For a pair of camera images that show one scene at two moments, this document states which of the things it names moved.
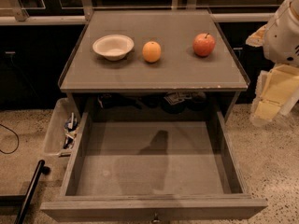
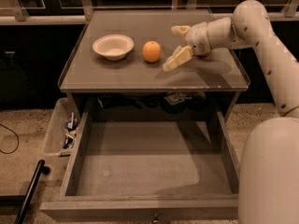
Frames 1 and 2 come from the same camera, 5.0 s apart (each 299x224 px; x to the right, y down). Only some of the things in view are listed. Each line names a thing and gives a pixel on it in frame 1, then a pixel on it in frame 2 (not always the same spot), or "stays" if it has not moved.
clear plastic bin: [61, 128] stays
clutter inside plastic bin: [70, 128] stays
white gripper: [282, 39] → [197, 39]
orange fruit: [151, 51] stays
